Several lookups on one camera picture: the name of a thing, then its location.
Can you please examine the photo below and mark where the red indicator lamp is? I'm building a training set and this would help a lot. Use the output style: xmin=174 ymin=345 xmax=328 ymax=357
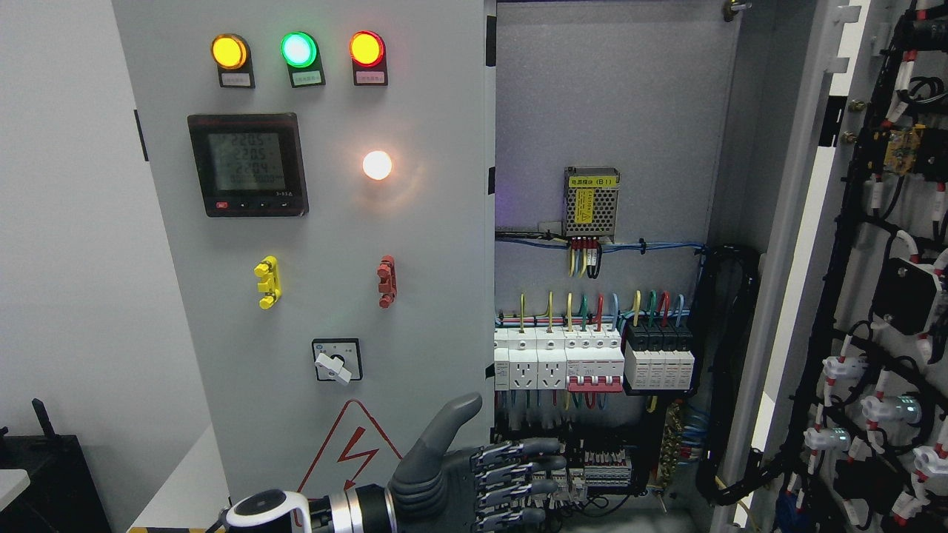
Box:
xmin=349 ymin=30 xmax=388 ymax=87

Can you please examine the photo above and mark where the green indicator lamp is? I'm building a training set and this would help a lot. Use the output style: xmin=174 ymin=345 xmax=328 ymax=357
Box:
xmin=280 ymin=31 xmax=325 ymax=88

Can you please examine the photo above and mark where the black cable conduit right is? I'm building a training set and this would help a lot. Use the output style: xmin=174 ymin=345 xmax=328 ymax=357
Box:
xmin=695 ymin=245 xmax=764 ymax=506

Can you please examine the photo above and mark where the red terminal post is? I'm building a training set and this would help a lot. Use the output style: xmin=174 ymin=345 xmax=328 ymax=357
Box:
xmin=376 ymin=255 xmax=398 ymax=308

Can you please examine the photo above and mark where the white socket and breaker row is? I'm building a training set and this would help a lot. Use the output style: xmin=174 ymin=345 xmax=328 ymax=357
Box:
xmin=493 ymin=325 xmax=625 ymax=392

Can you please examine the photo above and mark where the dark grey robot left hand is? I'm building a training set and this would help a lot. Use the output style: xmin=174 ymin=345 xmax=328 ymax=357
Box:
xmin=388 ymin=392 xmax=567 ymax=532

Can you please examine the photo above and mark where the black box at left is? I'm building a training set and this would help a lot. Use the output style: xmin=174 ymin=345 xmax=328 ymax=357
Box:
xmin=1 ymin=398 xmax=112 ymax=532

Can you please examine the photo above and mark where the red high voltage warning sign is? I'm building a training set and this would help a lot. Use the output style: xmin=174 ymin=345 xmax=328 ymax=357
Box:
xmin=298 ymin=398 xmax=402 ymax=499

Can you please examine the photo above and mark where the metal mesh power supply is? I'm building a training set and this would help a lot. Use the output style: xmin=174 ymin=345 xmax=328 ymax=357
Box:
xmin=562 ymin=166 xmax=621 ymax=239

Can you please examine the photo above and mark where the relay terminal row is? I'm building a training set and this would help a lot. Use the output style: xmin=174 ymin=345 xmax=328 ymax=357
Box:
xmin=493 ymin=424 xmax=640 ymax=509

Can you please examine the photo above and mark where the black digital power meter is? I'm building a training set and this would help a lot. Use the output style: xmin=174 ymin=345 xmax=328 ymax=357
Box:
xmin=187 ymin=113 xmax=309 ymax=217

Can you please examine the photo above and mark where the white glowing indicator lamp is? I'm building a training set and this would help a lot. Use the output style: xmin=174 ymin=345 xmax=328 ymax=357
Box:
xmin=362 ymin=150 xmax=393 ymax=180

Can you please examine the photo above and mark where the black surge protector module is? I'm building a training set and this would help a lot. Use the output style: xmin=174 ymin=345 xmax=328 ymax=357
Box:
xmin=622 ymin=323 xmax=696 ymax=395

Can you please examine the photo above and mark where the grey cabinet door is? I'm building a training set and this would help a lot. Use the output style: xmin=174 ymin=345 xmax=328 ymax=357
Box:
xmin=698 ymin=1 xmax=946 ymax=532
xmin=114 ymin=1 xmax=493 ymax=502

